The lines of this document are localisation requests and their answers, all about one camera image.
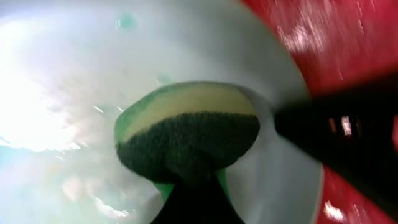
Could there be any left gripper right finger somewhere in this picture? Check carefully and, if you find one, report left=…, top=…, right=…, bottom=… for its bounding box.
left=274, top=73, right=397, bottom=220

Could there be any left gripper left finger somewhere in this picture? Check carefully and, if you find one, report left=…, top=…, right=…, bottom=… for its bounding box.
left=151, top=174, right=244, bottom=224

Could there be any green yellow sponge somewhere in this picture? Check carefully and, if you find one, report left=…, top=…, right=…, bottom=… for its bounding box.
left=114, top=82, right=260, bottom=199

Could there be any light blue plate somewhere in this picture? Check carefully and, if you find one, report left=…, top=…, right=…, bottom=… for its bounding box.
left=1, top=1, right=322, bottom=223

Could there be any red plastic tray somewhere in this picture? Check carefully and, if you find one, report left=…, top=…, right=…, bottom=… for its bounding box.
left=246, top=0, right=397, bottom=223

